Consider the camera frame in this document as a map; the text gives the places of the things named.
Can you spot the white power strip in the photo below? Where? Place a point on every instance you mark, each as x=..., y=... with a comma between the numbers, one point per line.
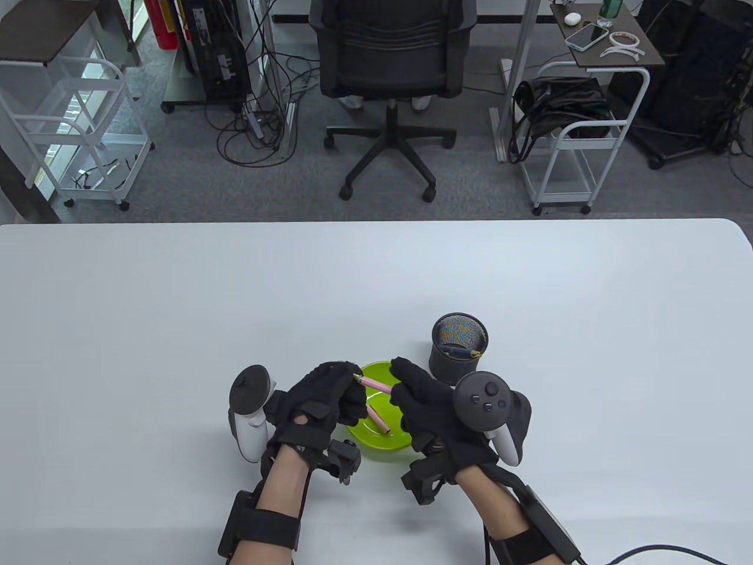
x=289, y=126

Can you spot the black bag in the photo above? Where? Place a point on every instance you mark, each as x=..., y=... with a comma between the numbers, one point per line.
x=559, y=103

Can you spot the person's right forearm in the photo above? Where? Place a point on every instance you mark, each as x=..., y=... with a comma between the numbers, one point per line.
x=494, y=506

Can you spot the white tape roll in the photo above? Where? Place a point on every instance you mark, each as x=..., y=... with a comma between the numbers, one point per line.
x=615, y=39

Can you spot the white desk leg frame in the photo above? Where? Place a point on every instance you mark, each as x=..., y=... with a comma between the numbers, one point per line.
x=520, y=59
x=265, y=59

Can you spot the white rolling cart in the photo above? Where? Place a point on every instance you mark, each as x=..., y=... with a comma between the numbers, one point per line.
x=559, y=182
x=59, y=88

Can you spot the grey white VR controller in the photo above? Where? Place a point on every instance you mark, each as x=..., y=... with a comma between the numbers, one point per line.
x=250, y=388
x=479, y=397

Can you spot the white earbuds case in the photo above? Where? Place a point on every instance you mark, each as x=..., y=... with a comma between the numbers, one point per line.
x=572, y=18

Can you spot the black mesh pen cup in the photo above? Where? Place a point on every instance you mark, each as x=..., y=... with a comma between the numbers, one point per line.
x=447, y=365

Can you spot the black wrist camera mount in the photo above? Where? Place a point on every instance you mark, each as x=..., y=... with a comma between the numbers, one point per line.
x=344, y=459
x=423, y=479

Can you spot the person's right hand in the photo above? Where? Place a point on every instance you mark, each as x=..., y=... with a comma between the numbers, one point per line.
x=429, y=412

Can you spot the black computer tower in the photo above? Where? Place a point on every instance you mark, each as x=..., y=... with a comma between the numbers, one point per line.
x=212, y=53

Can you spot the person's left hand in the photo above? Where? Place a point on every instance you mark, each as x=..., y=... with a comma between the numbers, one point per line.
x=317, y=400

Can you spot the black armband with box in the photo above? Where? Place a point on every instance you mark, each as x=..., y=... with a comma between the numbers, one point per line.
x=529, y=544
x=265, y=527

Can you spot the black equipment stack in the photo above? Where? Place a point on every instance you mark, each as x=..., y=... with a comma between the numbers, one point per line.
x=694, y=70

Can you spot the black office chair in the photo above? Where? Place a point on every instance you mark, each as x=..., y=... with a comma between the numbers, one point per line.
x=388, y=59

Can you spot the grey power strip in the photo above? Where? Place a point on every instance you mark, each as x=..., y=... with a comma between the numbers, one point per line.
x=256, y=120

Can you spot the white smartphone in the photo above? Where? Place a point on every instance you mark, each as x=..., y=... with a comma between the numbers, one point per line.
x=587, y=36

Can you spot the pink fountain pen cap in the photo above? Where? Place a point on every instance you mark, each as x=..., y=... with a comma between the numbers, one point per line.
x=378, y=419

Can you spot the green bottle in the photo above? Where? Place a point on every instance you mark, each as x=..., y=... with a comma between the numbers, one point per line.
x=610, y=10

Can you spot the person's left forearm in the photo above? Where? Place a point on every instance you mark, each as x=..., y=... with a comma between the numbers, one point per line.
x=282, y=488

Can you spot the blue pen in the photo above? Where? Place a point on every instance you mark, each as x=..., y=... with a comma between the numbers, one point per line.
x=450, y=349

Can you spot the lime green plastic bowl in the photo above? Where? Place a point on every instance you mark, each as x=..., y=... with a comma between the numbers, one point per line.
x=376, y=369

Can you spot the red fire extinguisher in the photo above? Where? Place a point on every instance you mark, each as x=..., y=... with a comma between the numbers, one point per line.
x=159, y=26

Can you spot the grey rolling platform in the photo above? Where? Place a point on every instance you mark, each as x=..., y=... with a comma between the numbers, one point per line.
x=182, y=88

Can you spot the brown side table top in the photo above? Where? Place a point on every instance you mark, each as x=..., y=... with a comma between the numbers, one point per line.
x=582, y=56

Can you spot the white curved plastic piece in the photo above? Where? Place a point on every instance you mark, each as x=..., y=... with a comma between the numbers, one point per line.
x=623, y=53

